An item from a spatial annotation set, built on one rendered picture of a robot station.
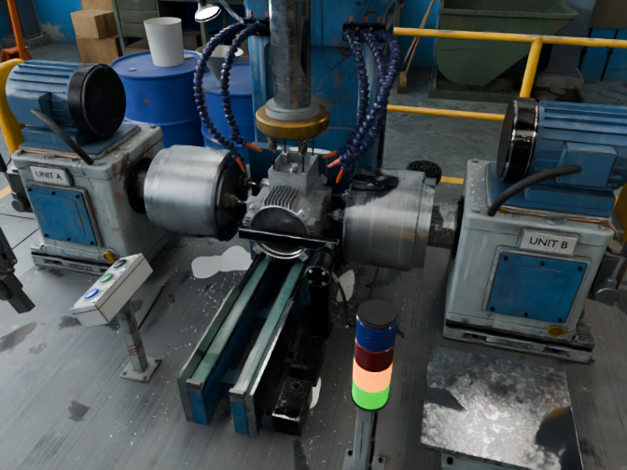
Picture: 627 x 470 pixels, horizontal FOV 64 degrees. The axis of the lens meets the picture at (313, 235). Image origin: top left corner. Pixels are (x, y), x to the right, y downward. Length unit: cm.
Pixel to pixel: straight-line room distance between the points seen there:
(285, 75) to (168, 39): 209
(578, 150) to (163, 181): 93
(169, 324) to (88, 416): 30
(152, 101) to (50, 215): 171
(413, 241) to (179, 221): 59
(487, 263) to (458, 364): 23
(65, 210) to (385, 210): 84
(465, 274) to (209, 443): 66
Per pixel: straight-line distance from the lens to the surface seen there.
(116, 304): 107
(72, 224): 150
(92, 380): 129
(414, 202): 116
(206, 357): 110
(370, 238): 117
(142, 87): 312
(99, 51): 698
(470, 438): 100
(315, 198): 131
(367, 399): 84
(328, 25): 137
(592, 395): 132
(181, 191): 130
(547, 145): 112
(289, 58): 117
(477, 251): 116
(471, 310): 126
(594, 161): 110
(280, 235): 123
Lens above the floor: 172
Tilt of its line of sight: 34 degrees down
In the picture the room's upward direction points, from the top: straight up
